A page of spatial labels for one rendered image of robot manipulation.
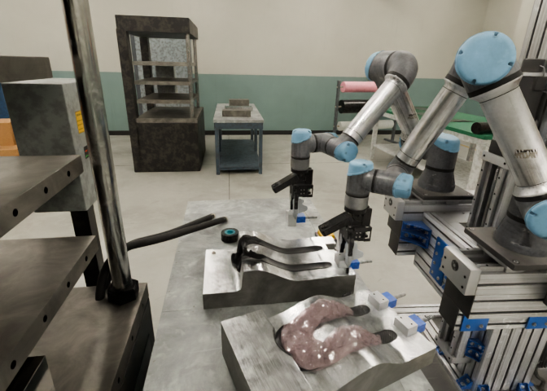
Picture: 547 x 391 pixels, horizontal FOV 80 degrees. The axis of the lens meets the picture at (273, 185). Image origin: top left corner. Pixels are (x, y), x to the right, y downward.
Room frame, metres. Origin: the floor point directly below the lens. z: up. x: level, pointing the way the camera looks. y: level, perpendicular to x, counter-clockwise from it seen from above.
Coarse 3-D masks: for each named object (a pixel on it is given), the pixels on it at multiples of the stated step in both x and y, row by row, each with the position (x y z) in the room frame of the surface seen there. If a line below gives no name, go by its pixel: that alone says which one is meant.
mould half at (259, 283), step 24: (264, 240) 1.06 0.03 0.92; (288, 240) 1.13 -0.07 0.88; (312, 240) 1.12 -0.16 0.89; (216, 264) 0.99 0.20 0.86; (264, 264) 0.90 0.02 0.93; (336, 264) 0.96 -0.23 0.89; (216, 288) 0.86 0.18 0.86; (240, 288) 0.85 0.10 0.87; (264, 288) 0.86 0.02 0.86; (288, 288) 0.87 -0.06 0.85; (312, 288) 0.88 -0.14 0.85; (336, 288) 0.90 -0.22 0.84
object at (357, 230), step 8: (344, 208) 0.97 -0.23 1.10; (368, 208) 0.97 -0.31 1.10; (352, 216) 0.96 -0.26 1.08; (360, 216) 0.97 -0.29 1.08; (368, 216) 0.96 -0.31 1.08; (352, 224) 0.96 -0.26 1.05; (360, 224) 0.97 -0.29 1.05; (368, 224) 0.97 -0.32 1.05; (344, 232) 0.96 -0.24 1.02; (352, 232) 0.94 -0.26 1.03; (360, 232) 0.95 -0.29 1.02; (360, 240) 0.96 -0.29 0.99; (368, 240) 0.95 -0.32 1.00
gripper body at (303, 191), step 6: (300, 174) 1.24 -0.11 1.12; (306, 174) 1.23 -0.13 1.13; (312, 174) 1.23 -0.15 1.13; (300, 180) 1.23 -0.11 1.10; (306, 180) 1.23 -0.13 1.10; (312, 180) 1.23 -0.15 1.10; (294, 186) 1.21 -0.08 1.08; (300, 186) 1.21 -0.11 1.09; (306, 186) 1.21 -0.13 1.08; (312, 186) 1.22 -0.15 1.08; (300, 192) 1.22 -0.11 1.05; (306, 192) 1.22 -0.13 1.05; (312, 192) 1.22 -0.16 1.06
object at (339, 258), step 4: (336, 256) 0.98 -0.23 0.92; (340, 256) 0.97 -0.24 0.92; (344, 256) 0.98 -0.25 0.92; (336, 260) 0.97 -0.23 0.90; (340, 260) 0.95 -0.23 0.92; (344, 260) 0.95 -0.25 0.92; (356, 260) 0.97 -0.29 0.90; (360, 260) 0.99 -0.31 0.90; (364, 260) 0.99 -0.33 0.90; (368, 260) 0.99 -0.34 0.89; (340, 264) 0.95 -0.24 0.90; (344, 264) 0.95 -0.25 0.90; (352, 264) 0.96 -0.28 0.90; (356, 264) 0.96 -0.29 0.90; (352, 268) 0.96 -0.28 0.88; (356, 268) 0.96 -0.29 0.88
